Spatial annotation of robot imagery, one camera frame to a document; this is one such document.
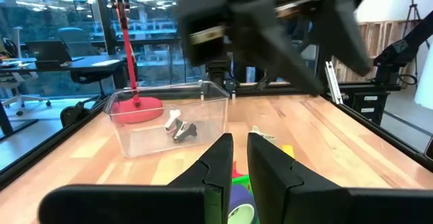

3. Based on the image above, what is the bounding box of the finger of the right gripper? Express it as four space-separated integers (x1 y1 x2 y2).
324 0 376 78
233 0 324 96

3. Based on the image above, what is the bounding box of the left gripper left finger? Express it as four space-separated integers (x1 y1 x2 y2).
167 132 234 224

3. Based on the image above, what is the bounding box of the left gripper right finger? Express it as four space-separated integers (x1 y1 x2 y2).
247 132 351 224

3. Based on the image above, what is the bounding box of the red staple remover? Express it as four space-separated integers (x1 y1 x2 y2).
231 161 245 179

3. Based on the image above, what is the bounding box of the small green stapler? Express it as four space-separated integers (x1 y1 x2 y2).
232 174 253 193

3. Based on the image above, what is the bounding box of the purple tape roll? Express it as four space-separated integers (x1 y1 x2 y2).
227 183 260 224

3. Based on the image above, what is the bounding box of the small yellow stapler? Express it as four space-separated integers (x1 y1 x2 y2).
280 143 296 160

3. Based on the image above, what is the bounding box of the black staple remover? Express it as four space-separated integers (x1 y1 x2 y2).
171 121 198 143

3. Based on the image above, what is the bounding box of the pale pink staple remover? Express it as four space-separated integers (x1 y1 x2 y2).
164 108 182 133

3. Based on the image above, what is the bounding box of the wooden crate shelf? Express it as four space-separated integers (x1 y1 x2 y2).
331 20 419 83

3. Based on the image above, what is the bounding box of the black tripod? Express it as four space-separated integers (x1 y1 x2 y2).
404 0 430 49

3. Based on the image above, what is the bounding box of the clear plastic container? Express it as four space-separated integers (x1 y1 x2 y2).
103 81 231 160

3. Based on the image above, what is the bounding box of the black labelled box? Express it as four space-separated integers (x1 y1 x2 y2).
344 91 390 125

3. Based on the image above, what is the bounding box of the red desk lamp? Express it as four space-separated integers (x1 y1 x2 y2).
108 0 164 125

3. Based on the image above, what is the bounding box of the black office desk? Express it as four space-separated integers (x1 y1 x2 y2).
0 54 128 89

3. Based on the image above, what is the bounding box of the dark office chair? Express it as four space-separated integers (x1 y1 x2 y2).
57 26 116 103

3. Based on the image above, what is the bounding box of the black clamp knob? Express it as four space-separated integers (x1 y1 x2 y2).
60 97 102 128

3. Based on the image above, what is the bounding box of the black laptop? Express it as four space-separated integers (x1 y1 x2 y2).
25 40 72 72

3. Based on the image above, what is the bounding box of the white office chair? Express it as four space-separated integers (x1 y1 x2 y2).
0 26 52 116

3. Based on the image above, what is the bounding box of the silver corner bracket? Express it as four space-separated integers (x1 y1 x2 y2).
323 60 344 105

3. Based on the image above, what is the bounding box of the black table-level camera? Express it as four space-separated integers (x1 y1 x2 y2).
424 135 433 162

